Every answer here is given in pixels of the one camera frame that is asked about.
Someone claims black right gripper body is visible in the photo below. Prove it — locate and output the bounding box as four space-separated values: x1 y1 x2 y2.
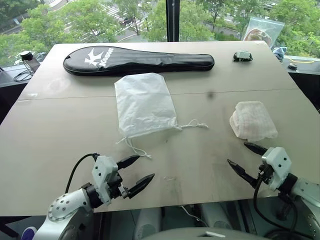
254 163 275 189

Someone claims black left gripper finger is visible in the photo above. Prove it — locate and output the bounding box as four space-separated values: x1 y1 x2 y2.
127 173 156 200
116 154 141 171

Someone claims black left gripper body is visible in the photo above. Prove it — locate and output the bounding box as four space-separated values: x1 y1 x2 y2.
106 169 131 201

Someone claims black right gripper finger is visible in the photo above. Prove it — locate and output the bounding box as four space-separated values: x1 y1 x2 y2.
243 142 268 157
227 159 259 189

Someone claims white cloth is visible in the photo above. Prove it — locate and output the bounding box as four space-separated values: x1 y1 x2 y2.
229 100 279 142

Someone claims clear plastic zip bag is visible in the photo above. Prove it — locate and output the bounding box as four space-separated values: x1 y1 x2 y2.
241 17 286 49

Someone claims grey rounded robot leg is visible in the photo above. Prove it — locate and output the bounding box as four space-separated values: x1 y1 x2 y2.
199 202 234 230
132 206 163 240

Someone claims thin white thread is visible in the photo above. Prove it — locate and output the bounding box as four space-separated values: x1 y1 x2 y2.
180 205 210 228

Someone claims small grey black device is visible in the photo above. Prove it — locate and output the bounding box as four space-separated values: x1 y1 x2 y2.
232 50 254 63

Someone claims white purple shoe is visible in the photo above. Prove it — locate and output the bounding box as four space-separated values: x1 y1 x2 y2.
21 226 38 240

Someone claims blue cloth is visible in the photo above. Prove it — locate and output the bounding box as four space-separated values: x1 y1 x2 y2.
272 46 288 61

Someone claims black racket cover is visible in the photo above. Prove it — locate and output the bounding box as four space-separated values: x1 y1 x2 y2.
62 45 216 77

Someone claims dark bottle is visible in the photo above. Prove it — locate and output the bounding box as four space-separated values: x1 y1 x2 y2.
19 50 35 61

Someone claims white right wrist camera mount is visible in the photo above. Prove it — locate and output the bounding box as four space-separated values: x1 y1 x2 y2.
260 146 293 193

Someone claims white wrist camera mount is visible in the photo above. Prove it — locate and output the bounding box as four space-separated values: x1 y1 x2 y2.
91 155 119 206
260 146 293 193

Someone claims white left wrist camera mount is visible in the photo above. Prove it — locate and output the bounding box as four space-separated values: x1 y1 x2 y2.
91 155 119 206

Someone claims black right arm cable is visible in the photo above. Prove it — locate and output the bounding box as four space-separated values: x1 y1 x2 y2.
252 170 301 235

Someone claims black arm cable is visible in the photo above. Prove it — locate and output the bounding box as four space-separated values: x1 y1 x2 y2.
252 170 301 235
64 152 101 195

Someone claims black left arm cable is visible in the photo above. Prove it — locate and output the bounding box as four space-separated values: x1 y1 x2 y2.
64 152 101 195

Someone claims white drawstring bag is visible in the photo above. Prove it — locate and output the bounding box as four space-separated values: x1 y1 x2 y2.
113 72 209 160

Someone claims yellow cable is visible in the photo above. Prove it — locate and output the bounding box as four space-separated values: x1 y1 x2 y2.
283 55 315 65

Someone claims thin black cable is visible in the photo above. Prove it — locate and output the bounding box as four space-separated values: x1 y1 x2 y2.
12 59 35 83

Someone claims black window frame post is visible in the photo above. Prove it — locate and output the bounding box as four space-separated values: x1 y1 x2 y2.
165 0 181 43

